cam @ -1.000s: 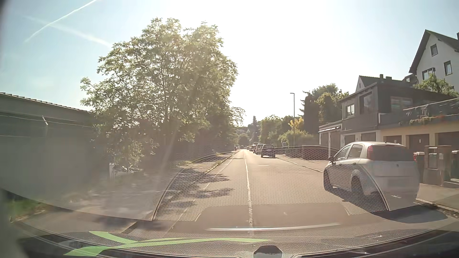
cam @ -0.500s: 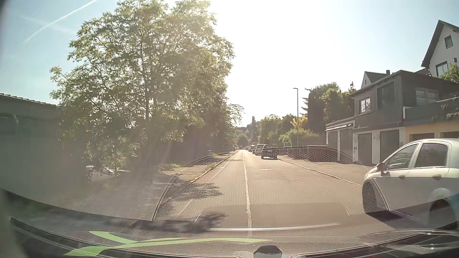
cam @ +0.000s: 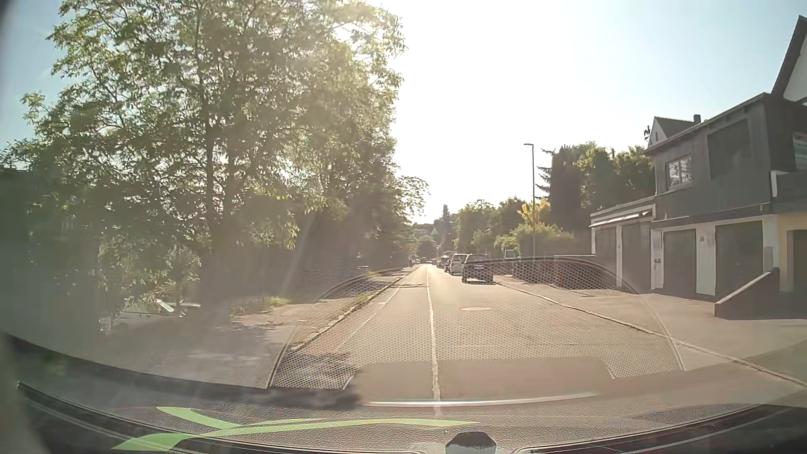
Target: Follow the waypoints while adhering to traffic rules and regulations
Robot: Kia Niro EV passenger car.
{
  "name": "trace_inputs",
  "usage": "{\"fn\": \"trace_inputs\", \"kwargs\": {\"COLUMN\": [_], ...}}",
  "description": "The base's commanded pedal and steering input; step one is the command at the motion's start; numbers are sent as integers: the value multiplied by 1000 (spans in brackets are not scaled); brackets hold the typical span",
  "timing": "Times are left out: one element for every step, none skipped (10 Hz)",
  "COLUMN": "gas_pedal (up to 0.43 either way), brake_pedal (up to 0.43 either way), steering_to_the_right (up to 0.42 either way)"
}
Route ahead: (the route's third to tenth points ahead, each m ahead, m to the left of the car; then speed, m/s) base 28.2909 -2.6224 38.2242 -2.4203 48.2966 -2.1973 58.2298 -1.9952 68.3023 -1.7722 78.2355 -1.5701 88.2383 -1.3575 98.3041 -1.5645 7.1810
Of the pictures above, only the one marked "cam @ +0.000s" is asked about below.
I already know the dark parked car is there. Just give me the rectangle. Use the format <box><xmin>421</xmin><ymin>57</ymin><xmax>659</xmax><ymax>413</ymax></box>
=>
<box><xmin>462</xmin><ymin>254</ymin><xmax>495</xmax><ymax>284</ymax></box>

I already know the group of trees and bushes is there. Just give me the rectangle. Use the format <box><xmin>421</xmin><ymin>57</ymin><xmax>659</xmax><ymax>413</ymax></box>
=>
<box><xmin>413</xmin><ymin>142</ymin><xmax>657</xmax><ymax>259</ymax></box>

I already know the car's own bonnet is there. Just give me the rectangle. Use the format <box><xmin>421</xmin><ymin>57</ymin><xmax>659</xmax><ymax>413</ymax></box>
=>
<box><xmin>13</xmin><ymin>359</ymin><xmax>807</xmax><ymax>454</ymax></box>

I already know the row of trees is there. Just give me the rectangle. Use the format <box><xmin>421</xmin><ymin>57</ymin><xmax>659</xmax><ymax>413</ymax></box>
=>
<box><xmin>0</xmin><ymin>0</ymin><xmax>430</xmax><ymax>335</ymax></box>

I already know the pale parked car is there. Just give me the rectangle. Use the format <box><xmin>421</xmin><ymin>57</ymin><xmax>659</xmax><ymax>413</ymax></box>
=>
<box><xmin>98</xmin><ymin>298</ymin><xmax>203</xmax><ymax>334</ymax></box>

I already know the white house with dark roof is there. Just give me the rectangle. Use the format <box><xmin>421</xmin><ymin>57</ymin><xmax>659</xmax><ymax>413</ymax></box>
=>
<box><xmin>647</xmin><ymin>114</ymin><xmax>702</xmax><ymax>150</ymax></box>

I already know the dark grey house with garages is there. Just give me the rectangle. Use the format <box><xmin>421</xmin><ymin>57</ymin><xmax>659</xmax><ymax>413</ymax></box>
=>
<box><xmin>589</xmin><ymin>92</ymin><xmax>807</xmax><ymax>302</ymax></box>

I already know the gabled house with dark roof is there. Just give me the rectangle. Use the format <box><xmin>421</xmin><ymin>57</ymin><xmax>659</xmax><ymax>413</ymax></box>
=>
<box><xmin>770</xmin><ymin>16</ymin><xmax>807</xmax><ymax>105</ymax></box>

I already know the lamp post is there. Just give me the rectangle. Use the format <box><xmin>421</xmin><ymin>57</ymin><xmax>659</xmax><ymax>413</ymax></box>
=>
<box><xmin>523</xmin><ymin>143</ymin><xmax>538</xmax><ymax>258</ymax></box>

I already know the low grey wall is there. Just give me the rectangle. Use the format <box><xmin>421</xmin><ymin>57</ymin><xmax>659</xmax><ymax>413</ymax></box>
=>
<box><xmin>492</xmin><ymin>254</ymin><xmax>596</xmax><ymax>291</ymax></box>

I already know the low concrete ramp wall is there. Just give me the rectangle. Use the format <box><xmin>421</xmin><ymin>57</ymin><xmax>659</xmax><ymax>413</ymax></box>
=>
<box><xmin>714</xmin><ymin>268</ymin><xmax>781</xmax><ymax>320</ymax></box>

